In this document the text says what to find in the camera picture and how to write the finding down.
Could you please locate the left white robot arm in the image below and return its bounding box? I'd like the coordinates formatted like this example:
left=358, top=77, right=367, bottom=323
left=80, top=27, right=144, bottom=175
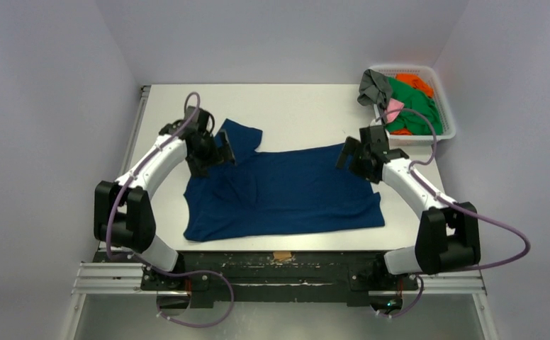
left=94, top=106, right=235, bottom=290

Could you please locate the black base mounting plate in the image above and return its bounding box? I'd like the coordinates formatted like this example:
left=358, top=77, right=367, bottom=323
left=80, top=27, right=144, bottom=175
left=91, top=250, right=460, bottom=311

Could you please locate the green t shirt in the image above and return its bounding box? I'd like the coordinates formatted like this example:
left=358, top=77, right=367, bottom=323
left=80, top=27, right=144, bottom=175
left=386, top=77, right=444, bottom=135

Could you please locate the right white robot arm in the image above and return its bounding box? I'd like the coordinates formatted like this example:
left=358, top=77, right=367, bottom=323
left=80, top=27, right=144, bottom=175
left=336, top=125, right=481, bottom=288

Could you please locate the orange t shirt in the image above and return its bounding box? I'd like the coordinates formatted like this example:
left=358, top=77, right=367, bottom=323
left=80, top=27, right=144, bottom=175
left=395, top=73, right=434, bottom=98

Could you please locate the pink cloth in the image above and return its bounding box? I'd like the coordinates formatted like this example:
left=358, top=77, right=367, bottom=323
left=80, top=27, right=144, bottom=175
left=382, top=98, right=405, bottom=124

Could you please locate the brown tape piece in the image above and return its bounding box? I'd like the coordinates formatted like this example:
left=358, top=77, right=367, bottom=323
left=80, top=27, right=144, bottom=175
left=272, top=251, right=293, bottom=262

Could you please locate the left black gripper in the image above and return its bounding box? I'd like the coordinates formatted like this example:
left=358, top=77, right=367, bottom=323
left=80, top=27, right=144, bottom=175
left=186, top=130, right=234, bottom=179

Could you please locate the grey t shirt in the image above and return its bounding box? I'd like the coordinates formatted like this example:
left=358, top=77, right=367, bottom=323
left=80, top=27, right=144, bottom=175
left=357, top=69, right=393, bottom=109

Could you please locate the white plastic laundry basket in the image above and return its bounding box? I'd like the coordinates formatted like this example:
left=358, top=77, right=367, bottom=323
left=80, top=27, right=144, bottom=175
left=370, top=64, right=456, bottom=146

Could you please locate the dark blue t shirt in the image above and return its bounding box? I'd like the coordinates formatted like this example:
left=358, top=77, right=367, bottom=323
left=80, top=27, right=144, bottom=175
left=184, top=119, right=385, bottom=242

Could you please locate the aluminium frame rail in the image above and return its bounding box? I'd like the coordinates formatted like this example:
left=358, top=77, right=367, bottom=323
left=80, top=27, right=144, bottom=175
left=71, top=263, right=486, bottom=295

